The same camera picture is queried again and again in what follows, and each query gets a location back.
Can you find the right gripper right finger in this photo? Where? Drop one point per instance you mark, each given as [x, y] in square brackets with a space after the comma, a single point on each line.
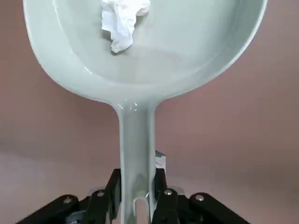
[177, 210]

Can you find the white paper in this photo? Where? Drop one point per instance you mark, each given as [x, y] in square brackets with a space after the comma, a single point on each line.
[121, 28]

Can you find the pale green plastic dustpan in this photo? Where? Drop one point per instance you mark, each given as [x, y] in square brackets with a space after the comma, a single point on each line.
[177, 46]

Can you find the small paper tag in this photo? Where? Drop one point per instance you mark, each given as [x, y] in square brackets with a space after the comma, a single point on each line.
[160, 159]

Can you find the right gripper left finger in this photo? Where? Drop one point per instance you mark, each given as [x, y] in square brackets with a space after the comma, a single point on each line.
[93, 210]

